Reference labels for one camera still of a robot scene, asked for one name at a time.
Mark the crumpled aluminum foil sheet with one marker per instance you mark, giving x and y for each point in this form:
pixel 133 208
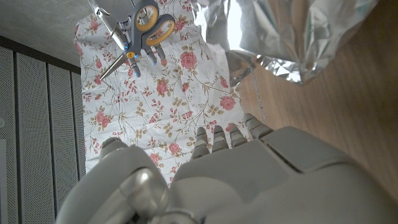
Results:
pixel 280 31

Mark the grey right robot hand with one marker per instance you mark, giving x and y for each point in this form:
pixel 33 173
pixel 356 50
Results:
pixel 112 29

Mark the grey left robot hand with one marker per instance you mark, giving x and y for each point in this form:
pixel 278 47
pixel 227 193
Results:
pixel 248 186

